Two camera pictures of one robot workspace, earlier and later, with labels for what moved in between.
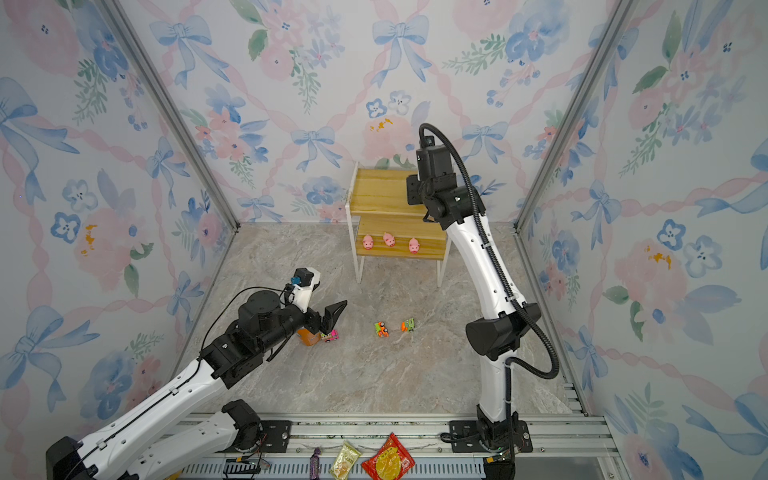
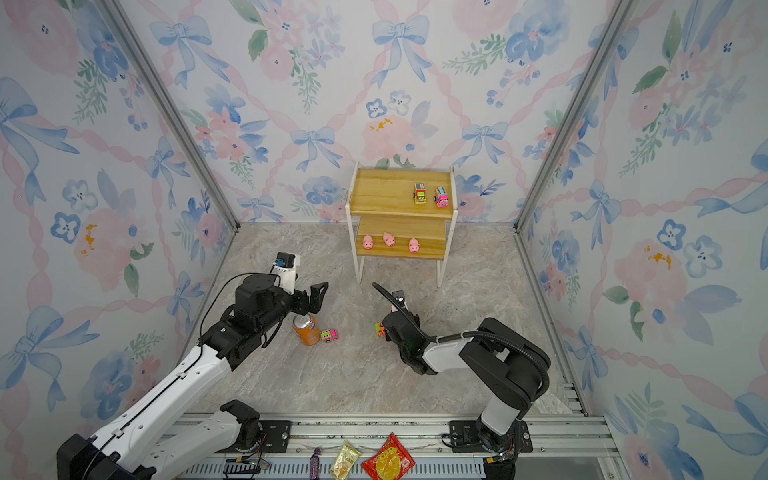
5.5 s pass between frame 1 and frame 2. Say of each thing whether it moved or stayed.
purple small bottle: stayed
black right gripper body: moved
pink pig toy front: stayed
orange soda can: stayed
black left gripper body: moved
